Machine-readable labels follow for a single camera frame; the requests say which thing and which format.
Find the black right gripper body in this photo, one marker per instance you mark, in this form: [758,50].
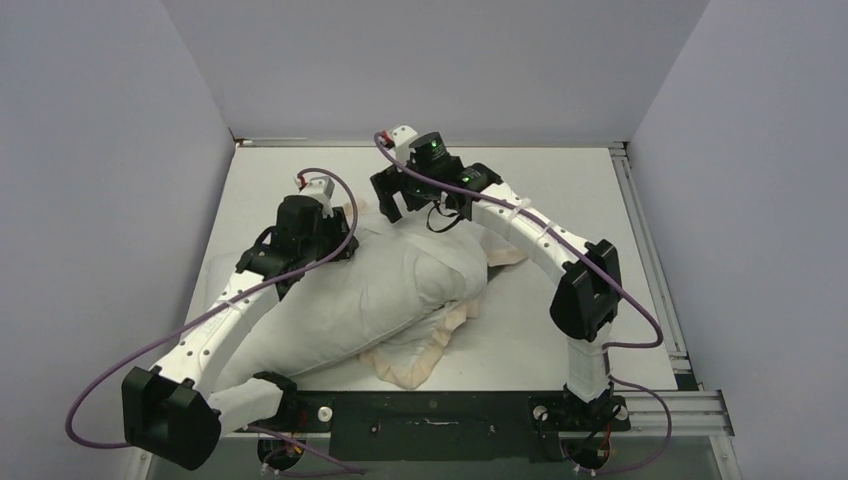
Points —
[417,192]

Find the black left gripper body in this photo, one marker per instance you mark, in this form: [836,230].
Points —
[328,230]

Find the white pillow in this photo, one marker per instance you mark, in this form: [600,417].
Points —
[320,322]

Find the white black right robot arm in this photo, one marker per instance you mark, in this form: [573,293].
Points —
[586,275]

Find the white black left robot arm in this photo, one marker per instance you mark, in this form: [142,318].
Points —
[174,409]

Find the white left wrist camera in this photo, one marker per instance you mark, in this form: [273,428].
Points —
[320,189]

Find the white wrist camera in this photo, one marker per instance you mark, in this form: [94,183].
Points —
[398,139]
[320,189]

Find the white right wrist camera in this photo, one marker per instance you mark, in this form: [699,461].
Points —
[398,139]

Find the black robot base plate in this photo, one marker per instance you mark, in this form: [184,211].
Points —
[350,429]

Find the aluminium frame rail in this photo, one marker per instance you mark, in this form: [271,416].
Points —
[588,190]

